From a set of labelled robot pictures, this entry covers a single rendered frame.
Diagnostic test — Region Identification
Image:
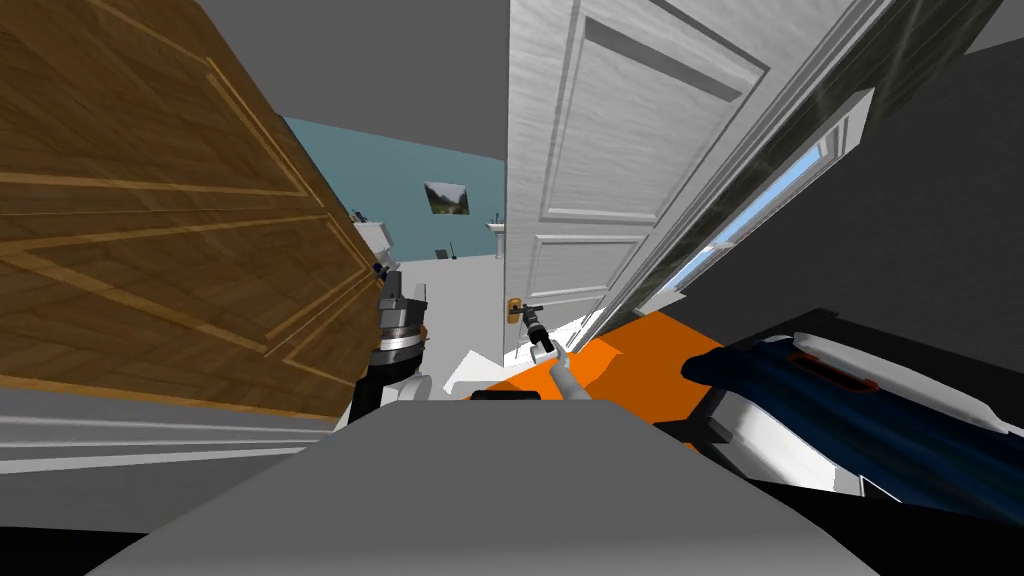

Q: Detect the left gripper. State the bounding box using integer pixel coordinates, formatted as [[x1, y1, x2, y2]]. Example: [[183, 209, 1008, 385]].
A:
[[377, 271, 430, 336]]

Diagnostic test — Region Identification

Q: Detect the white bathroom cabinet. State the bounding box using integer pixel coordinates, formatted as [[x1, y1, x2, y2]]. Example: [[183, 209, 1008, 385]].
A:
[[350, 211, 399, 277]]

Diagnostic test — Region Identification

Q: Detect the orange rug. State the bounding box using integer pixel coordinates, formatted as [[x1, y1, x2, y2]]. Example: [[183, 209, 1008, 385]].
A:
[[484, 310, 725, 427]]

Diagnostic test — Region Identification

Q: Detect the white panelled door leaf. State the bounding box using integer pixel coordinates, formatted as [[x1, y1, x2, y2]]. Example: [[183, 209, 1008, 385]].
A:
[[502, 0, 896, 371]]

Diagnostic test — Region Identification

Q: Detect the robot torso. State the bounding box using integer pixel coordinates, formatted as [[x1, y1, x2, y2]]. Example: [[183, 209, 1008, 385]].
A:
[[83, 389, 881, 576]]

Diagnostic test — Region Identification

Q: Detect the white framed window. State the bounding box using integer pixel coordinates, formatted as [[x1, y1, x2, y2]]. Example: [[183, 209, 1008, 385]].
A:
[[635, 86, 876, 315]]

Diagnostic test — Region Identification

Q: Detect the brown wooden door leaf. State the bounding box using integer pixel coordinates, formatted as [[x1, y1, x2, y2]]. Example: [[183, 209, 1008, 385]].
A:
[[0, 0, 387, 423]]

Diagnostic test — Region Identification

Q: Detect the bed with blue blanket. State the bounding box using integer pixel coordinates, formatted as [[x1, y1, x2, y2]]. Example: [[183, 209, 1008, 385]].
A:
[[651, 307, 1024, 529]]

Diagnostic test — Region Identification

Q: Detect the landscape picture on wall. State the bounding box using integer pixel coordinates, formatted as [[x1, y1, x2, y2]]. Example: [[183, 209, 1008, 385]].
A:
[[423, 180, 472, 217]]

